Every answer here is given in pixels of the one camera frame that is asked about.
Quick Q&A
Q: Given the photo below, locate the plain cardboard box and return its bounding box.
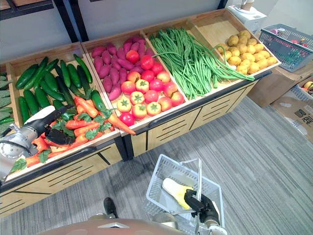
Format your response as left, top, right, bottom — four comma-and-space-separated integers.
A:
246, 66, 313, 109

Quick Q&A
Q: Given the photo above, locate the green long beans pile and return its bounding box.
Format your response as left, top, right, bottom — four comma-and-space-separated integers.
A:
149, 27, 255, 100

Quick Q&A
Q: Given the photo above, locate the yellow red tomato green calyx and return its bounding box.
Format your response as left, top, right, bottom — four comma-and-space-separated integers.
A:
129, 91, 146, 106
116, 96, 133, 114
135, 79, 150, 94
146, 101, 162, 117
132, 103, 148, 120

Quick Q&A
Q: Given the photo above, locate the green leafy toy vegetable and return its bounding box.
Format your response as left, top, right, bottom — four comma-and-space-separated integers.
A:
0, 90, 12, 109
0, 72, 12, 90

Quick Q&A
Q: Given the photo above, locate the grey plastic shopping basket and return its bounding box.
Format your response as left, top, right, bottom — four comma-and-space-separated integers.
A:
291, 84, 313, 102
258, 23, 313, 73
142, 153, 225, 235

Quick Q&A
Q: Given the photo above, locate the printed cardboard box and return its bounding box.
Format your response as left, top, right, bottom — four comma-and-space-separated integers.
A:
270, 94, 313, 145

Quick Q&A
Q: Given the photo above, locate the red toy tomato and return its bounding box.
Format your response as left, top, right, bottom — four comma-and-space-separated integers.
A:
127, 70, 142, 84
141, 70, 156, 84
151, 62, 164, 75
121, 81, 136, 96
140, 55, 155, 71
144, 90, 159, 104
158, 96, 173, 112
119, 112, 135, 127
170, 92, 185, 107
156, 70, 171, 84
149, 79, 164, 93
163, 82, 179, 97
126, 50, 140, 65

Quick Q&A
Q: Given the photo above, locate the red toy item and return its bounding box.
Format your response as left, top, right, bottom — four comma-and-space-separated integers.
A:
291, 39, 309, 49

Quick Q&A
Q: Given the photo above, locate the white yellow toy vegetable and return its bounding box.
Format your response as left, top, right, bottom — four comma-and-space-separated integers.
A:
162, 178, 194, 210

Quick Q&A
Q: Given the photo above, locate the grey robot torso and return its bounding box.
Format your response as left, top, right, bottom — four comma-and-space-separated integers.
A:
40, 212, 179, 235

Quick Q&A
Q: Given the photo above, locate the white appliance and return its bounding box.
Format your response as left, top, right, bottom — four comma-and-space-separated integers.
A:
226, 4, 268, 34

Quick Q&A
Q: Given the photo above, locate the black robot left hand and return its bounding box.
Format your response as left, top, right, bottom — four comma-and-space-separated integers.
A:
24, 105, 76, 145

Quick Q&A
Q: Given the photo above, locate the dark robot foot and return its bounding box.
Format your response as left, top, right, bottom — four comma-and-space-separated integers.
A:
103, 197, 120, 219

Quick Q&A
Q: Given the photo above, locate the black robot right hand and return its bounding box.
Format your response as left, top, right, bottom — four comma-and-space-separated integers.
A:
183, 189, 221, 224

